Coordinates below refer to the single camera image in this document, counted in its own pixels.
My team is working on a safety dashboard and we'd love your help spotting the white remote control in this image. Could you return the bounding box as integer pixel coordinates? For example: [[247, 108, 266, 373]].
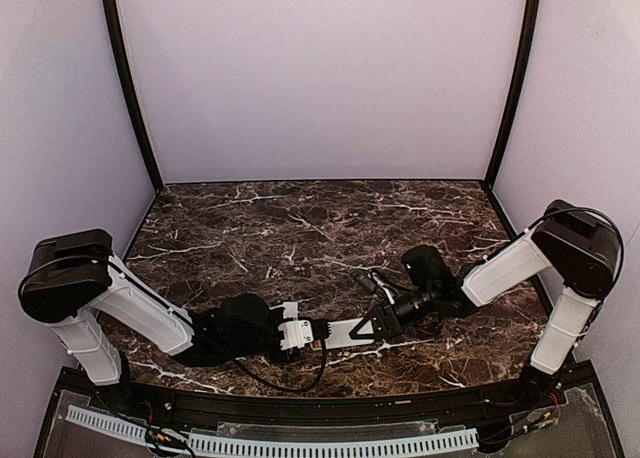
[[304, 318, 374, 351]]

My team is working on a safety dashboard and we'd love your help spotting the white battery cover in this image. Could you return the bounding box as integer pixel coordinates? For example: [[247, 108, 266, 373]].
[[280, 301, 299, 320]]

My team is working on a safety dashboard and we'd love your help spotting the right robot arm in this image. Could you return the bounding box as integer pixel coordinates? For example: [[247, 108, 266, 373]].
[[349, 200, 624, 406]]

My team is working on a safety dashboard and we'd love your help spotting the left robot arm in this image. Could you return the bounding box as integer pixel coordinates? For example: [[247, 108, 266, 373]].
[[18, 229, 329, 387]]

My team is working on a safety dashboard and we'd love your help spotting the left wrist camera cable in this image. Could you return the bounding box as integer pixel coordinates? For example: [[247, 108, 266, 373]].
[[232, 337, 330, 393]]

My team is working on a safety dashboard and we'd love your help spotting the black front rail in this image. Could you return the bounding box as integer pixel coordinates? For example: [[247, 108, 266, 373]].
[[49, 365, 596, 437]]

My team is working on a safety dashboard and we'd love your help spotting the white cable duct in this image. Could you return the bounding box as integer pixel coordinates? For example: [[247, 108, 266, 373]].
[[65, 405, 479, 457]]

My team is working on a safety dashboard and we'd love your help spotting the right black frame post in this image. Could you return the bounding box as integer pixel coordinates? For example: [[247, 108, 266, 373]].
[[483, 0, 540, 193]]

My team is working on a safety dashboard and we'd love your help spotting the black frame post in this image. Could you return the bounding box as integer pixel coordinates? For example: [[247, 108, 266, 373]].
[[101, 0, 164, 194], [483, 0, 540, 193]]

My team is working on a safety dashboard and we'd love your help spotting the left black frame post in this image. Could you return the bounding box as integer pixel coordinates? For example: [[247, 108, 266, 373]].
[[101, 0, 164, 194]]

